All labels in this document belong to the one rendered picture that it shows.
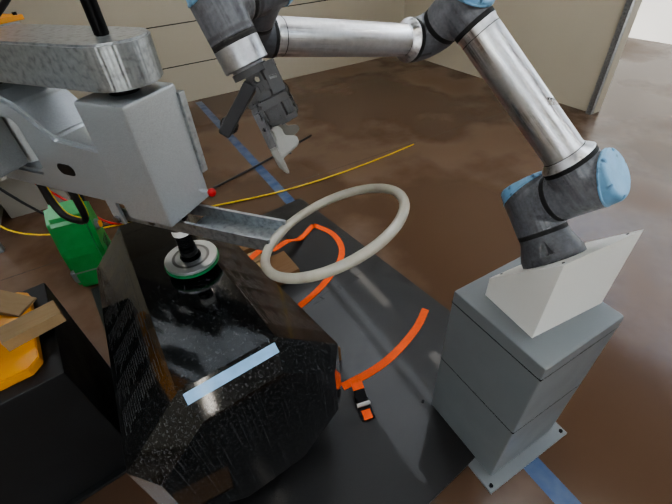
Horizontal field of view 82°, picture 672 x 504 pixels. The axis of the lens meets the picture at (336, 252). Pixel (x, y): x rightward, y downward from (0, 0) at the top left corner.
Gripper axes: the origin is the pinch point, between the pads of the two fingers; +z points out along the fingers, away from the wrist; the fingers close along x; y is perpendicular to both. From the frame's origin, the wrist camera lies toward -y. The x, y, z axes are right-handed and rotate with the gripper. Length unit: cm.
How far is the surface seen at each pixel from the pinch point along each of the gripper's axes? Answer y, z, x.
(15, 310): -136, 19, 52
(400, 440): -18, 150, 32
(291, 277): -13.4, 28.1, 3.1
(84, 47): -38, -41, 33
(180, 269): -66, 32, 52
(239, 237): -31, 24, 34
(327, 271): -3.3, 28.4, -0.7
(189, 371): -61, 49, 10
